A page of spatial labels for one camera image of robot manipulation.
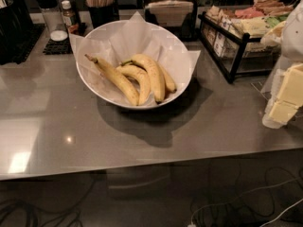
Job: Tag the black rubber mat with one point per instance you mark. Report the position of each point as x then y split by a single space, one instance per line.
57 47

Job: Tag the large black mat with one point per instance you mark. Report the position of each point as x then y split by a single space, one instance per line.
22 50

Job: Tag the white paper liner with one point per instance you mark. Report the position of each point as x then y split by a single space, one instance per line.
132 38

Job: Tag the small sauce bottle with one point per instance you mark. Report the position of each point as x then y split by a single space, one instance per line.
69 17

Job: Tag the rightmost small yellow banana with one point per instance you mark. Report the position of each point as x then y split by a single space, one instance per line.
169 82

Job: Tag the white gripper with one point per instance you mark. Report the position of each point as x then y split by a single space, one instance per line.
294 40

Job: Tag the black cup of stirrers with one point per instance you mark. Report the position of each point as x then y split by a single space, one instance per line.
102 11

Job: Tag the black container at left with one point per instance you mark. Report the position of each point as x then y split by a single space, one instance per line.
15 24

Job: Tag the white bowl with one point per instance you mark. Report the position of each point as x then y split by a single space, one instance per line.
104 92

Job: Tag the glass sugar shaker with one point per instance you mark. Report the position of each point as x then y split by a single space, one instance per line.
53 19

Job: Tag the black wire condiment rack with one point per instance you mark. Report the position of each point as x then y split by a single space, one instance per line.
243 42

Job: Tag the black napkin holder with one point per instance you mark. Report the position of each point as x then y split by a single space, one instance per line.
177 16

